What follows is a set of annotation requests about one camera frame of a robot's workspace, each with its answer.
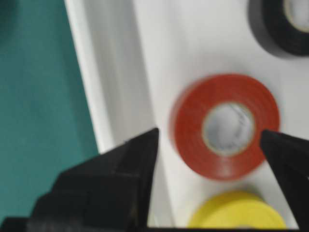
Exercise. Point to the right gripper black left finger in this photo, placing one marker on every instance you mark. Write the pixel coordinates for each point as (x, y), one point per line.
(108, 193)

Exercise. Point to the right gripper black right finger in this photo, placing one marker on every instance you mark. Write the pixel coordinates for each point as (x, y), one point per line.
(288, 158)

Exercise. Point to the yellow tape roll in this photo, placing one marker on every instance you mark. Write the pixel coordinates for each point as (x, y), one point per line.
(236, 209)

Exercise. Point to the red tape roll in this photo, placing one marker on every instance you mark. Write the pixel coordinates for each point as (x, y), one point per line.
(196, 102)

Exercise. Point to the black tape roll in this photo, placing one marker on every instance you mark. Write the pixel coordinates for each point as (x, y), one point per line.
(281, 27)

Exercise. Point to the white plastic tray case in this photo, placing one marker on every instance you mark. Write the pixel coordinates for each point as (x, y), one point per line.
(137, 56)

